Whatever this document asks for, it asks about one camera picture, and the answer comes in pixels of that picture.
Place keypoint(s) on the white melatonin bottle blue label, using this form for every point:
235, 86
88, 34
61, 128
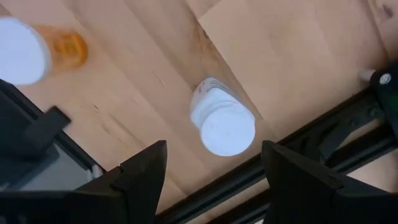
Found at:
227, 130

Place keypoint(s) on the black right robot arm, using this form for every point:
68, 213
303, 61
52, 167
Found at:
388, 99

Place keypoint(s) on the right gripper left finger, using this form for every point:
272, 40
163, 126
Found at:
136, 186

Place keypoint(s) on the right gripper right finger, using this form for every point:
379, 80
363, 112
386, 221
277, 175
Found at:
298, 193

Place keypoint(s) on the black aluminium table frame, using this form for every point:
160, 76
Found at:
236, 183

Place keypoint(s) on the orange pill bottle white cap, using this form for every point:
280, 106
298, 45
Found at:
18, 51

